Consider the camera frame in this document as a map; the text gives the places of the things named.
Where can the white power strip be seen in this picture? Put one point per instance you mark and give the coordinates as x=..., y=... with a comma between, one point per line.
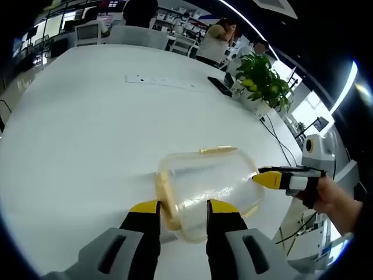
x=163, y=81

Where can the grey office chair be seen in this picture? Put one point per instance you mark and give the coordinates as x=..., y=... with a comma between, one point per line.
x=137, y=36

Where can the white office chair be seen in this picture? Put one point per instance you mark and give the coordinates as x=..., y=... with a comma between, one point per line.
x=87, y=35

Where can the small monitor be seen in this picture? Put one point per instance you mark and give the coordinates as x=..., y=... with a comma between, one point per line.
x=319, y=124

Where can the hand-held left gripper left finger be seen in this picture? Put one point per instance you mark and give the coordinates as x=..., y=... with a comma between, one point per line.
x=137, y=242

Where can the person's right hand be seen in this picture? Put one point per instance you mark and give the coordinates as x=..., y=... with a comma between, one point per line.
x=326, y=195

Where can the black flat device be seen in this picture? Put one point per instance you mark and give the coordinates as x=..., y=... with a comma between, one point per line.
x=220, y=86

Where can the clear plastic food container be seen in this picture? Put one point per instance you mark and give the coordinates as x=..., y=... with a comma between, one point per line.
x=209, y=189

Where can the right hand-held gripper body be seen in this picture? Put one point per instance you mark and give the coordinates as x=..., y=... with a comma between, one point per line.
x=319, y=151

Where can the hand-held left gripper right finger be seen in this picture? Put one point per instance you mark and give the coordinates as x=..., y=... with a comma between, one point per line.
x=224, y=239

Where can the white mesh chair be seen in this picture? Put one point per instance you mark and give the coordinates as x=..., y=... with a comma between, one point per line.
x=183, y=45

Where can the green potted plant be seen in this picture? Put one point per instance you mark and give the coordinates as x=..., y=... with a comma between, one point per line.
x=262, y=81

